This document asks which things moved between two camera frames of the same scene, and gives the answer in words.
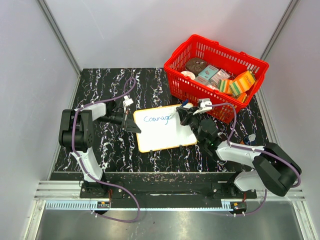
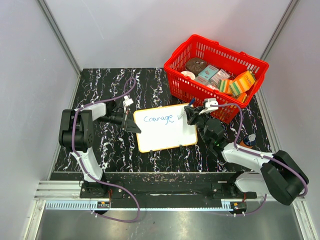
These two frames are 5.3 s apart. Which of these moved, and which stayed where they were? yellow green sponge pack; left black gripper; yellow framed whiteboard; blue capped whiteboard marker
Moved: blue capped whiteboard marker
Stayed: yellow framed whiteboard; yellow green sponge pack; left black gripper
